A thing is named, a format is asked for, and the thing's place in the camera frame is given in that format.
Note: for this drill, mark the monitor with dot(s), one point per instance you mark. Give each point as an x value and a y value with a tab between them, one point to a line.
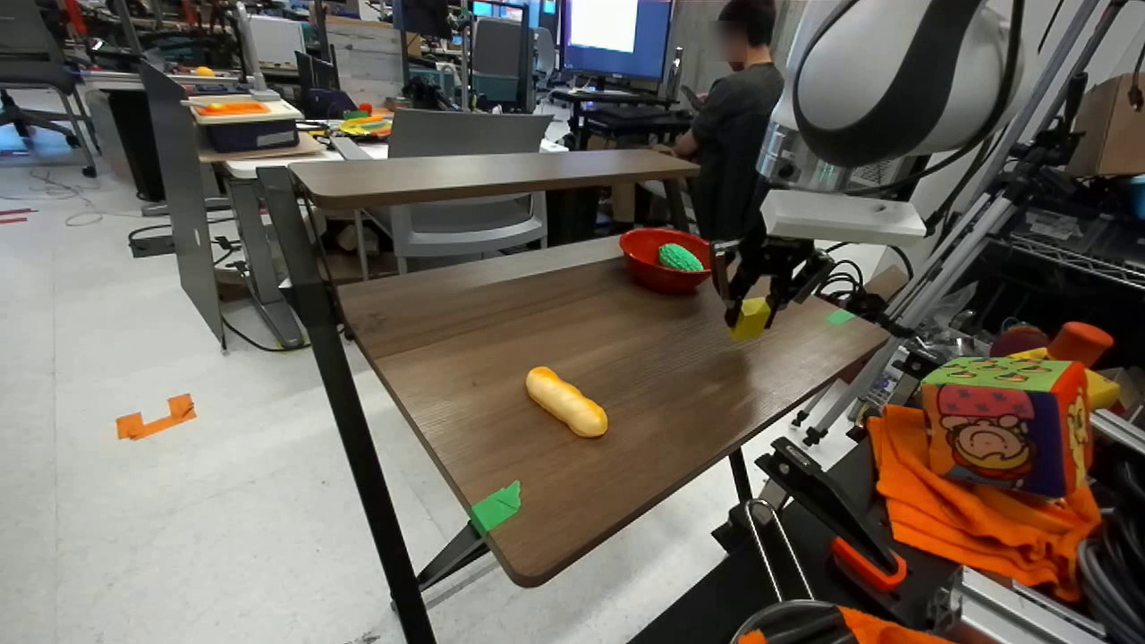
617	40

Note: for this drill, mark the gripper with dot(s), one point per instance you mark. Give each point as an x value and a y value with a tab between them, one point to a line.
776	253

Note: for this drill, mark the aluminium rail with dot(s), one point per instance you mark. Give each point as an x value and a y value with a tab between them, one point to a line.
1002	613

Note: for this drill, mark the yellow block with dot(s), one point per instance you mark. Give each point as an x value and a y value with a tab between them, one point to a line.
750	320

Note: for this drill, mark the person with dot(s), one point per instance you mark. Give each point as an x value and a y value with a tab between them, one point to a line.
735	134

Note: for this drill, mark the small green tape piece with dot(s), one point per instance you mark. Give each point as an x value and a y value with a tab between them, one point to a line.
840	317

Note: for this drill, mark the orange cloth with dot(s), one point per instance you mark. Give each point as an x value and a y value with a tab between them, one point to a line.
966	528

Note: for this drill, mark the colourful plush cube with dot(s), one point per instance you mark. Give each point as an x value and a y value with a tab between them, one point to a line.
1002	425

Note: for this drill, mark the grey chair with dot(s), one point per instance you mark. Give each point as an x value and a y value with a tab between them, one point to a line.
465	134

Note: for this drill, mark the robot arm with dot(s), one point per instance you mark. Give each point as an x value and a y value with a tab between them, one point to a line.
881	80

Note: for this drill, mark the cardboard box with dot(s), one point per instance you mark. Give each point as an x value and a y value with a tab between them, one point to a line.
1109	125

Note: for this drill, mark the office chair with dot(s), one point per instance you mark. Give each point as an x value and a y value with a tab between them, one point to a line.
36	63

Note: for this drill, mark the yellow toy bread roll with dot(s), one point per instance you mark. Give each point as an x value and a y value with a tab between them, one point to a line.
565	402

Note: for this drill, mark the large green tape piece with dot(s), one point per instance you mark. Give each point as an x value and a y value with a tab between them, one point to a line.
495	508

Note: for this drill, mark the white box with orange lid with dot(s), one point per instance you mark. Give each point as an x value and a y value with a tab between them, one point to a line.
246	121

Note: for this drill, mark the orange floor tape mark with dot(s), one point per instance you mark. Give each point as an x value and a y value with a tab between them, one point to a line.
143	422

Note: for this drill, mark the green knobbly toy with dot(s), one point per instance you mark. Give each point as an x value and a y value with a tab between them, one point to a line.
680	258

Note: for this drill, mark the orange toy cylinder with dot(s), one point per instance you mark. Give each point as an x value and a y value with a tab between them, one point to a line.
1081	343

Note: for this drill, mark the red bowl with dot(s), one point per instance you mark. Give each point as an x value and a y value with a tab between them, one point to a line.
651	266

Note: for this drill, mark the dark desk side panel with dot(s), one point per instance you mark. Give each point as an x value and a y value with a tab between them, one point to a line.
183	206

